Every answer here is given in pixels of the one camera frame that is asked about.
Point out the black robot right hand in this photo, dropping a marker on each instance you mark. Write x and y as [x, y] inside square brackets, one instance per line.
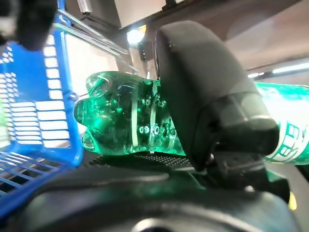
[205, 84]

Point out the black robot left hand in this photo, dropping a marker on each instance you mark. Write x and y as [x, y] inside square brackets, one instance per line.
[33, 21]

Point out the blue plastic shopping basket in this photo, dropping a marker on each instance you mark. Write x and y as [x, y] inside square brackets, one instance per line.
[24, 60]

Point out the green soda bottle yellow cap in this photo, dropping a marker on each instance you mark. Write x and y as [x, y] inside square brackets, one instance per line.
[116, 116]

